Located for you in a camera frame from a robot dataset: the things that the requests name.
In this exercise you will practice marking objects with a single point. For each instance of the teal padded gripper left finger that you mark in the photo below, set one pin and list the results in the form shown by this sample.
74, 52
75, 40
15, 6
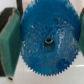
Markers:
10, 40

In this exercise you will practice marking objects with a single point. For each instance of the teal padded gripper right finger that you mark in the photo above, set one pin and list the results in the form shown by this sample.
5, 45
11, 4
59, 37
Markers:
81, 39

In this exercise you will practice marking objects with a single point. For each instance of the large blue gear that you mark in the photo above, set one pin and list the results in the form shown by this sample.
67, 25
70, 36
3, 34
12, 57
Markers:
50, 31

